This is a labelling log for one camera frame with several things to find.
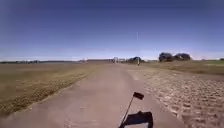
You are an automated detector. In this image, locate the dark round tree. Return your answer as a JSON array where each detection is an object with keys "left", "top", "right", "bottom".
[
  {"left": 173, "top": 52, "right": 192, "bottom": 62},
  {"left": 158, "top": 51, "right": 175, "bottom": 63}
]

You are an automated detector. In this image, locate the dry brown grass field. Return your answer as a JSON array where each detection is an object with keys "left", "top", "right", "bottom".
[{"left": 0, "top": 62, "right": 102, "bottom": 118}]

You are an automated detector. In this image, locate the distant tree line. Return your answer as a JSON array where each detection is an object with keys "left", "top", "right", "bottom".
[{"left": 0, "top": 59, "right": 80, "bottom": 65}]

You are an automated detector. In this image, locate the thin lamp pole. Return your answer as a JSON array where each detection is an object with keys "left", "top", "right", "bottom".
[{"left": 135, "top": 31, "right": 141, "bottom": 67}]

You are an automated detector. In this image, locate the long low building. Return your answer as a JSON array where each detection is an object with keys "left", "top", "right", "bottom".
[{"left": 85, "top": 58, "right": 116, "bottom": 64}]

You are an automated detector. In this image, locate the cobbled stone strip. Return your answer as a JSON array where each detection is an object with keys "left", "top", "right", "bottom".
[{"left": 127, "top": 68, "right": 224, "bottom": 128}]

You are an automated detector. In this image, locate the yellow-green grass bank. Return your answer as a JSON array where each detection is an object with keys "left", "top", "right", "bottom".
[{"left": 143, "top": 59, "right": 224, "bottom": 76}]

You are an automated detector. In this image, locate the pale concrete path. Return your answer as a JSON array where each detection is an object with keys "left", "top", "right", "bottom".
[{"left": 0, "top": 63, "right": 180, "bottom": 128}]

